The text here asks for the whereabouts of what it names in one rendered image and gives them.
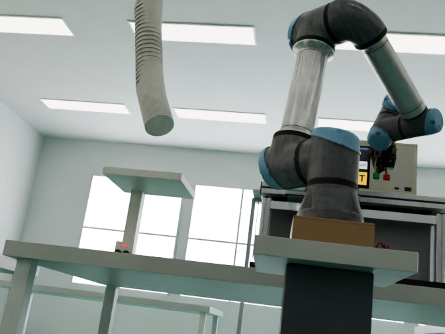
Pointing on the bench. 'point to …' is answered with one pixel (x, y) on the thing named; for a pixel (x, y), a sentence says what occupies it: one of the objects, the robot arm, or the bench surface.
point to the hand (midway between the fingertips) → (379, 168)
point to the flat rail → (367, 213)
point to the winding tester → (401, 185)
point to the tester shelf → (380, 201)
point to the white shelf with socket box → (173, 189)
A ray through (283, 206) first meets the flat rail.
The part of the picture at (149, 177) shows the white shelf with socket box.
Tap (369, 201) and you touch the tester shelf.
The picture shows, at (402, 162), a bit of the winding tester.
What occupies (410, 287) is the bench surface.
